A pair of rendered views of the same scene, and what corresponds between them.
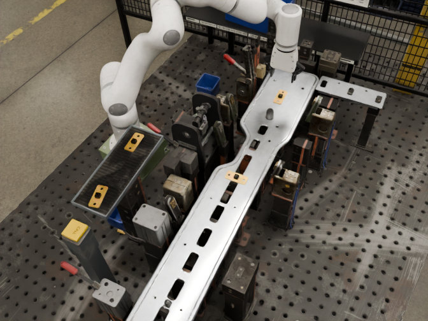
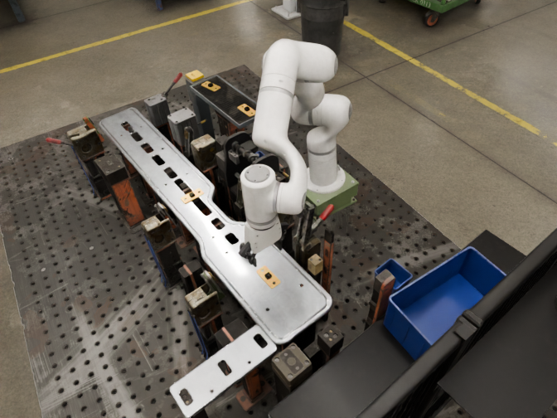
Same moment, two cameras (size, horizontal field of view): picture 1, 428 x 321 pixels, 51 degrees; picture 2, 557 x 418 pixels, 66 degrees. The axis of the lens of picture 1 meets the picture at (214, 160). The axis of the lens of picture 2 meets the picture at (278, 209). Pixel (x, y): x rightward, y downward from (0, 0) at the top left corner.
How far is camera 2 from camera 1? 2.02 m
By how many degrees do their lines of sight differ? 66
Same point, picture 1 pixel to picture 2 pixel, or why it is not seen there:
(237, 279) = (106, 160)
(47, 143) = (465, 220)
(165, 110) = (379, 235)
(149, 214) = (183, 115)
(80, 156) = (344, 161)
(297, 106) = (242, 288)
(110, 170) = (229, 94)
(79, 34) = not seen: outside the picture
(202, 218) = (174, 163)
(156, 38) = not seen: hidden behind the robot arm
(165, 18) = not seen: hidden behind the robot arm
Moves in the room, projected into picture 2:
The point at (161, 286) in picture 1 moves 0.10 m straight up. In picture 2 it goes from (144, 130) to (138, 111)
